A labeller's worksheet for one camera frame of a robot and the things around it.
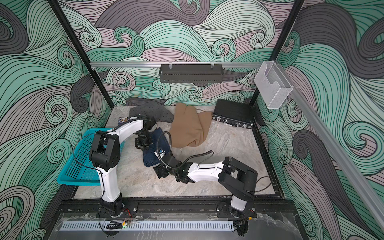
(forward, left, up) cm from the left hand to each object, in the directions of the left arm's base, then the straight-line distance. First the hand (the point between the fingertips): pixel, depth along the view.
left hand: (147, 149), depth 90 cm
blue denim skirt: (-2, -4, -1) cm, 4 cm away
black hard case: (+36, -64, -7) cm, 74 cm away
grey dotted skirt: (+32, -1, 0) cm, 32 cm away
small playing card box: (+27, +24, -4) cm, 36 cm away
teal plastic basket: (-12, +38, -3) cm, 40 cm away
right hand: (-11, -9, +1) cm, 14 cm away
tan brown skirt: (+18, -26, -3) cm, 32 cm away
